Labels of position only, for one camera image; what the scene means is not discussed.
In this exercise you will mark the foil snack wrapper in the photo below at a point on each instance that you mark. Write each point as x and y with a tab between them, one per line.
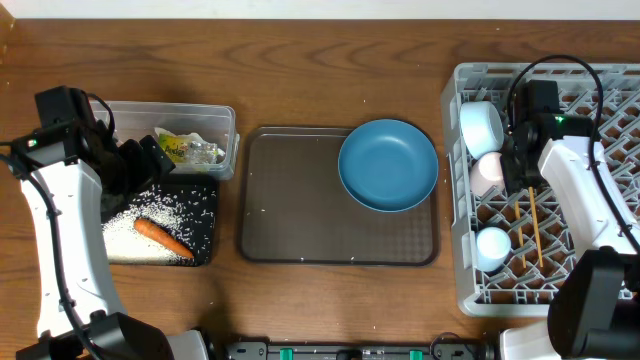
196	154

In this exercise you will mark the dark blue plate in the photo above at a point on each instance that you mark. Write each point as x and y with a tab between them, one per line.
388	165

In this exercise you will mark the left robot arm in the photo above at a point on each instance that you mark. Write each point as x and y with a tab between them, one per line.
66	168

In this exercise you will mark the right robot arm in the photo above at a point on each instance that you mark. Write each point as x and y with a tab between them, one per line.
586	318

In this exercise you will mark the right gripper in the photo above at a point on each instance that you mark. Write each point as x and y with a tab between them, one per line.
514	179

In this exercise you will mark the light blue bowl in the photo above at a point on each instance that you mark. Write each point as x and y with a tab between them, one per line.
481	128

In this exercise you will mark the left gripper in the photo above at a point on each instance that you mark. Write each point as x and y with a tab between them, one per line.
150	169

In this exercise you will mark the light blue cup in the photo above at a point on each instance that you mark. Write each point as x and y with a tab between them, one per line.
493	245

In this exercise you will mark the white rice pile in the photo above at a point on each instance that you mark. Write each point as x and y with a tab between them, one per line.
150	230

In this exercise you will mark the grey dishwasher rack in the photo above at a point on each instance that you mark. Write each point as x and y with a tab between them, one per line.
513	291

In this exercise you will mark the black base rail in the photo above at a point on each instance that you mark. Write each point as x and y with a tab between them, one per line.
443	349

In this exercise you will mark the brown serving tray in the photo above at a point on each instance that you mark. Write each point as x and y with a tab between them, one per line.
296	210

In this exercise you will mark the orange carrot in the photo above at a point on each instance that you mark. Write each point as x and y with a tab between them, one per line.
150	230

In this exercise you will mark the wooden chopstick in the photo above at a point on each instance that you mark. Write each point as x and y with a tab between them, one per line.
535	225
519	232

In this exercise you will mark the clear plastic bin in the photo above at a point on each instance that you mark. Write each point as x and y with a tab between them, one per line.
213	123

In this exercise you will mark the pink white cup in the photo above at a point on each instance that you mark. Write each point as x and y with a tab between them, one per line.
487	173

